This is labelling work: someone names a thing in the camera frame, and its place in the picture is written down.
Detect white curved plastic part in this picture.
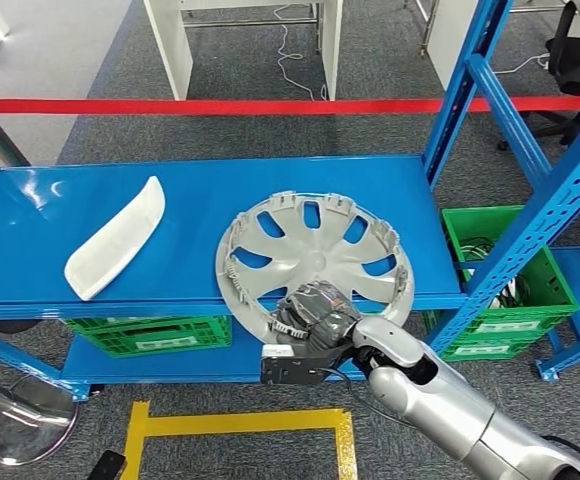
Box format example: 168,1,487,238
64,175,166,303

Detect tangled black and white cables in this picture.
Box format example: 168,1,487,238
457,237,534,309

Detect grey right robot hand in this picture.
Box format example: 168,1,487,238
271,280,362,354

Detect white floor cable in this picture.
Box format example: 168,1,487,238
273,5,328,102

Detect white desk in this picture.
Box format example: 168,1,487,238
402,0,481,92
142,0,345,102

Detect open green plastic crate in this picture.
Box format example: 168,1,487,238
440,205,580,336

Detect green plastic folding crate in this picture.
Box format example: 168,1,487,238
83,327,233,360
62,316,232,336
422,307,553,363

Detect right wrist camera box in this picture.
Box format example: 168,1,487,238
260,341,353,387

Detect red barrier belt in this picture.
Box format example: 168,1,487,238
0,95,580,117

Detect white cable with plug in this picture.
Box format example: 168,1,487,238
492,52,551,75

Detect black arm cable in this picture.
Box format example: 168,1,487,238
319,367,414,432

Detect silver plastic wheel cover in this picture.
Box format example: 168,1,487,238
215,190,416,346

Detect dark round floor disc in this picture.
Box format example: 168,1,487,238
0,319,41,335

